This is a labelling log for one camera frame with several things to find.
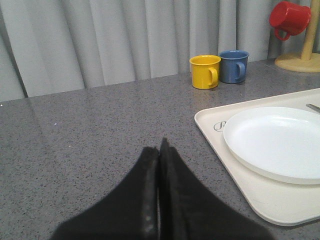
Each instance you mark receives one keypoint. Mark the yellow enamel mug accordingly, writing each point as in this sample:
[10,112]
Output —
[205,71]

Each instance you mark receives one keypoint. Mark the wooden mug tree stand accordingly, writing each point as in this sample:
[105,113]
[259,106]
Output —
[306,61]

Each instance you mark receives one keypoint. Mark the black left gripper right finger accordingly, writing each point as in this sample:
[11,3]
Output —
[189,211]

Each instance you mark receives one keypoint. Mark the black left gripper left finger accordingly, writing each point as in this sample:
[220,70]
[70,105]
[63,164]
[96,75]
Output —
[128,212]

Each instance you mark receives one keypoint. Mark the silver metal fork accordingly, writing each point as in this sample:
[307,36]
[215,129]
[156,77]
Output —
[313,107]

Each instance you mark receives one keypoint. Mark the blue enamel mug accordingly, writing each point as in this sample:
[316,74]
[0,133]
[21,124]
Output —
[233,66]

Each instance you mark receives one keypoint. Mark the grey curtain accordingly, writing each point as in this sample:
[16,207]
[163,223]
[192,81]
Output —
[54,46]

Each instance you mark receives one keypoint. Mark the beige rabbit serving tray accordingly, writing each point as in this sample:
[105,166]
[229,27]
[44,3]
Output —
[283,204]

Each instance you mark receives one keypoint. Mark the white round plate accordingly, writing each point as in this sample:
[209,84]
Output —
[280,143]

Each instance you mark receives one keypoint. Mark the red enamel mug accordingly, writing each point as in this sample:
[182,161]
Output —
[289,19]

